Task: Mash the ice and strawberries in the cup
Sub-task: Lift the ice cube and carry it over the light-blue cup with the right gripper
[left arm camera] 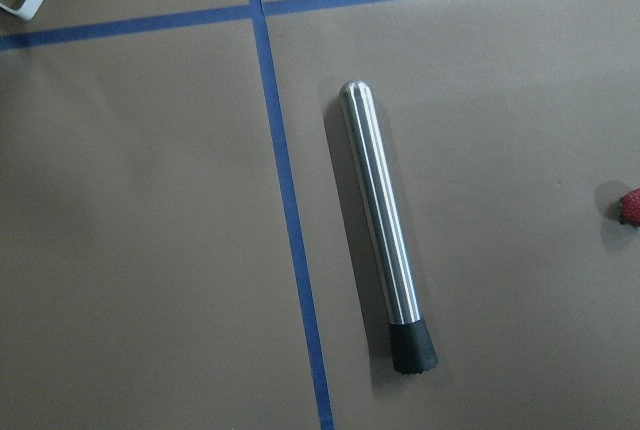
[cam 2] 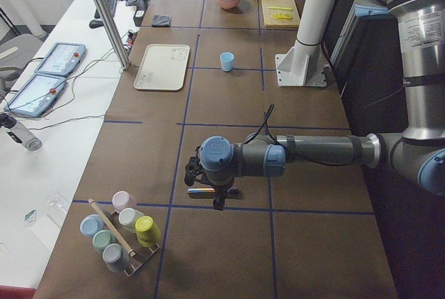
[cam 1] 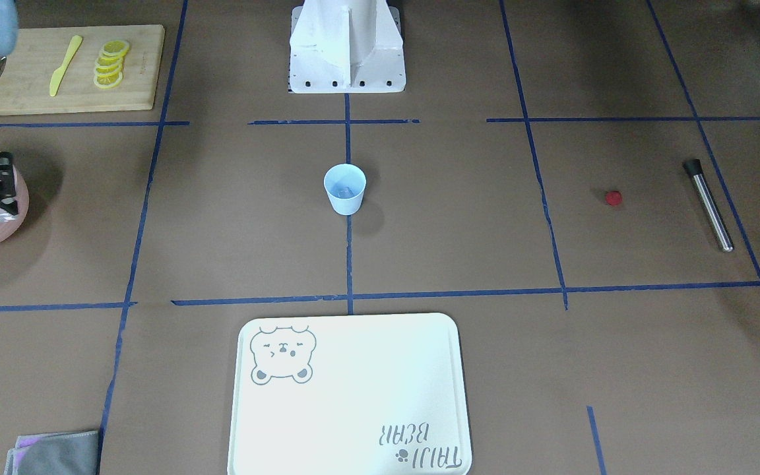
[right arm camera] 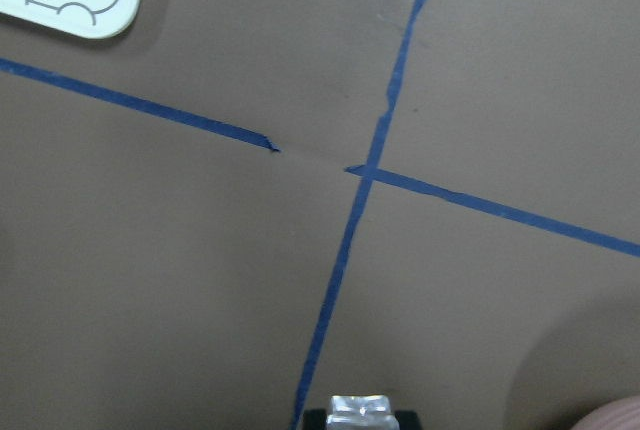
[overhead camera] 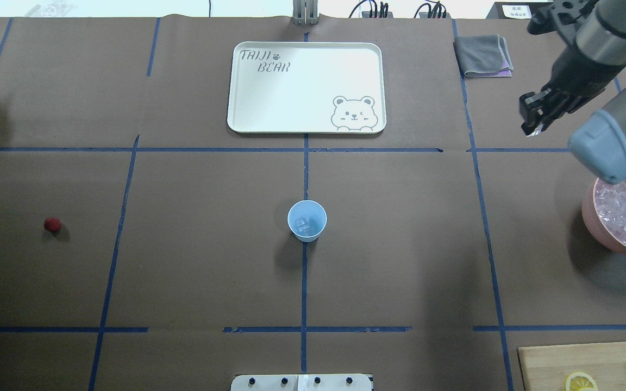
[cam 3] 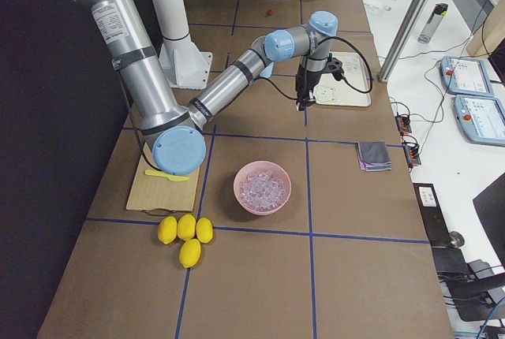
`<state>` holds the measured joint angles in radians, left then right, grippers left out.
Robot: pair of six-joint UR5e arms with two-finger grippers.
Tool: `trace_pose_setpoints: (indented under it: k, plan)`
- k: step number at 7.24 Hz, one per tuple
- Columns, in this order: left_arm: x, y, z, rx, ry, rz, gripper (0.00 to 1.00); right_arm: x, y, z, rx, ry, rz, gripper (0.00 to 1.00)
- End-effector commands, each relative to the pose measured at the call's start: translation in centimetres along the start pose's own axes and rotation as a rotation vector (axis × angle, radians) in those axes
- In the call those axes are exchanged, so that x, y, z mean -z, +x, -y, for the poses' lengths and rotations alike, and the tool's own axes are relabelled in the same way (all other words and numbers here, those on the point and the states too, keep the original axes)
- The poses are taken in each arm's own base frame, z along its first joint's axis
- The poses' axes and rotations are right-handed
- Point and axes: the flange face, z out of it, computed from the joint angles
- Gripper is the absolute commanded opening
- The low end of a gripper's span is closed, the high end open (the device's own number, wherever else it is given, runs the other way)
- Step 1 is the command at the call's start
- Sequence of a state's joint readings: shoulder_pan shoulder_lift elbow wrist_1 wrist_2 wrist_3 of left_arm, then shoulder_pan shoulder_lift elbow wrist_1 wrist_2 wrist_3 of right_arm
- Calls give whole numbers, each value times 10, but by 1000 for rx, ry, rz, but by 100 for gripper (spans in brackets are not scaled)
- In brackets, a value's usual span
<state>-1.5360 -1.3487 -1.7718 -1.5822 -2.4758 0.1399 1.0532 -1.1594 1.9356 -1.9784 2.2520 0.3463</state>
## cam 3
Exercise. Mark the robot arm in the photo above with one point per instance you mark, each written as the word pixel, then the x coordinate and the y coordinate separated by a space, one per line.
pixel 172 131

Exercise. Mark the pink bowl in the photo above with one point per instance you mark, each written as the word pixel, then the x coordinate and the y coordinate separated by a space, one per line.
pixel 258 166

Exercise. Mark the teach pendant far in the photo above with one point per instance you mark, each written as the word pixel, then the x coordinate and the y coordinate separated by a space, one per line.
pixel 465 76

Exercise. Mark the light blue cup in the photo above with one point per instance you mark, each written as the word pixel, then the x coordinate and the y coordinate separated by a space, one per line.
pixel 266 73

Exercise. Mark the lemon four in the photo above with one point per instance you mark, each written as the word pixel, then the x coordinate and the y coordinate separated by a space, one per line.
pixel 190 253

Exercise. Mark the grey folded cloth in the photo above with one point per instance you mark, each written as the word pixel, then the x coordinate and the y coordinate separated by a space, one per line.
pixel 373 156

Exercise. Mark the teach pendant near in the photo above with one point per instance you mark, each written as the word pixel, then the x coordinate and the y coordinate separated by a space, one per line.
pixel 481 119

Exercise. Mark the cream serving tray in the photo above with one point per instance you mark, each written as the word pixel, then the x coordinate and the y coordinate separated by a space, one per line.
pixel 353 91

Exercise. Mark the aluminium frame post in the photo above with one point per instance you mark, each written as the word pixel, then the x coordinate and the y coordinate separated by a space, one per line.
pixel 401 38

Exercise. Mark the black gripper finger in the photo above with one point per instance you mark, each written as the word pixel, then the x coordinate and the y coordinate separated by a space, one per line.
pixel 305 101

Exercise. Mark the wooden cutting board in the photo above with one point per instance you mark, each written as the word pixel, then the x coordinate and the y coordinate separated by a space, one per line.
pixel 158 193

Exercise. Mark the lemon one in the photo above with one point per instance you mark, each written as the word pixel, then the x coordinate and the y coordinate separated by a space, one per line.
pixel 167 230

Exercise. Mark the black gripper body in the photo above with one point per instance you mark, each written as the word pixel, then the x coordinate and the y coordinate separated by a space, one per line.
pixel 304 83

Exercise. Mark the teach pendant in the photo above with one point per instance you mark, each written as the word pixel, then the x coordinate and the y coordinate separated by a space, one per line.
pixel 465 76
pixel 481 119

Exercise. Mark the yellow plastic knife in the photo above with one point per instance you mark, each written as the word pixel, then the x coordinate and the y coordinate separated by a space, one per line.
pixel 157 173

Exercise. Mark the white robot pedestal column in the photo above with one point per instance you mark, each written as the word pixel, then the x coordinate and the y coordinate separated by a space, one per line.
pixel 184 65

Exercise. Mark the lemon two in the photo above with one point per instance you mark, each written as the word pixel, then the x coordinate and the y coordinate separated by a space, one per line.
pixel 186 229

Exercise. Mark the clear ice cubes pile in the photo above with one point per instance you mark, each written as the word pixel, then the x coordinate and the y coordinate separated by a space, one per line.
pixel 262 192

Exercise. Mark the lemon three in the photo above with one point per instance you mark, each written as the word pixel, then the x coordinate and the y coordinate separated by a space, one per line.
pixel 204 230

